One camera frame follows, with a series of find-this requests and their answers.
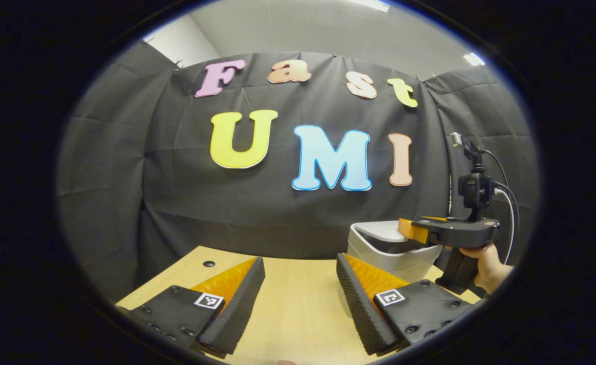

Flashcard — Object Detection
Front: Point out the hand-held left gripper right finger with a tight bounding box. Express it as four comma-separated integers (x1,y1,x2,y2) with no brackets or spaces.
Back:
335,252,483,356

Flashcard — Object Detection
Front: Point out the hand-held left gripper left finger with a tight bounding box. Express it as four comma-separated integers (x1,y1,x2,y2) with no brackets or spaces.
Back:
130,257,266,359

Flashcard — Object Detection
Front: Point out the white desktop garbage bin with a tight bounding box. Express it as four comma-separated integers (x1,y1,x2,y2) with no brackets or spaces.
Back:
347,221,443,284

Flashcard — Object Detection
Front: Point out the light wooden desktop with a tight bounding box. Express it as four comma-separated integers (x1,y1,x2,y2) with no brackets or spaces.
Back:
115,246,482,365

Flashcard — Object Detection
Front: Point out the black backdrop cloth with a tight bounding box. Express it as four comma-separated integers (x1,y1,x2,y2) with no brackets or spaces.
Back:
57,42,539,305

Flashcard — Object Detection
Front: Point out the long ceiling light panel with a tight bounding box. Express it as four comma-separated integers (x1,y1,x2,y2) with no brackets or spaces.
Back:
348,0,392,12

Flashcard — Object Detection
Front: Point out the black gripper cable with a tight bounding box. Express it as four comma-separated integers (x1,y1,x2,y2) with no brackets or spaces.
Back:
482,149,520,265

